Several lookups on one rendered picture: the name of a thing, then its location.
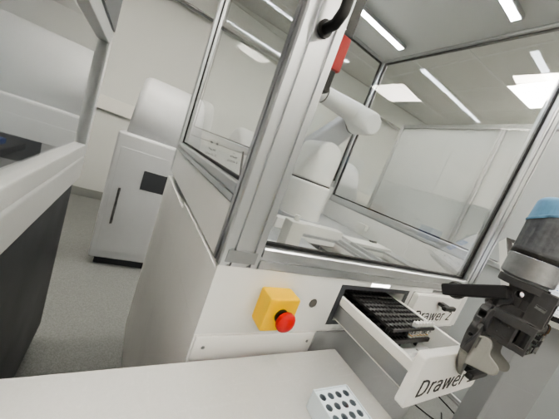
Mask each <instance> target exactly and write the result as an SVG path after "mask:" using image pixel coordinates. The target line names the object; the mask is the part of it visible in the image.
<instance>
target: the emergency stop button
mask: <svg viewBox="0 0 559 419"><path fill-rule="evenodd" d="M294 324H295V316H294V315H293V314H292V313H289V312H287V313H282V314H281V315H279V316H278V318H277V319H276V322H275V327H276V329H277V330H278V331H279V332H280V333H287V332H288V331H290V330H291V329H292V328H293V326H294Z"/></svg>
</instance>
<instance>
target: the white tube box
mask: <svg viewBox="0 0 559 419"><path fill-rule="evenodd" d="M306 407H307V410H308V411H309V414H310V415H311V417H312V419H372V418H371V416H370V415H369V414H368V413H367V411H366V410H365V409H364V407H363V406H362V404H361V403H360V402H359V400H358V398H357V397H356V396H355V395H354V394H353V392H352V391H351V390H350V388H349V387H348V385H347V384H344V385H338V386H333V387H324V388H319V389H314V390H313V391H312V393H311V396H310V398H309V400H308V403H307V405H306Z"/></svg>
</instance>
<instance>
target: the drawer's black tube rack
mask: <svg viewBox="0 0 559 419"><path fill-rule="evenodd" d="M343 296H345V297H346V298H347V299H348V300H349V301H350V302H351V303H352V304H353V305H354V306H355V307H356V308H357V309H358V310H359V311H361V312H362V313H363V314H364V315H365V316H366V317H367V318H369V319H370V320H371V321H372V322H373V323H374V324H375V325H376V326H378V327H379V328H380V329H381V330H382V331H383V332H384V333H386V334H387V335H388V336H389V337H390V338H391V339H392V340H393V341H394V342H396V343H397V344H398V345H399V346H400V345H401V344H405V343H413V345H415V346H416V345H417V343H421V342H428V341H429V339H430V338H429V337H425V336H424V338H423V337H418V338H416V337H415V338H409V337H408V332H401V333H392V332H391V331H390V330H389V329H388V328H386V325H387V324H390V325H392V324H411V323H413V321H420V320H422V321H423V319H421V318H420V317H419V316H418V315H416V314H415V313H413V312H412V311H411V310H409V309H408V308H406V307H405V306H403V305H402V304H401V303H400V302H399V301H397V300H396V299H394V298H393V297H391V296H390V295H389V294H387V293H383V292H372V291H362V290H352V289H345V291H344V295H343Z"/></svg>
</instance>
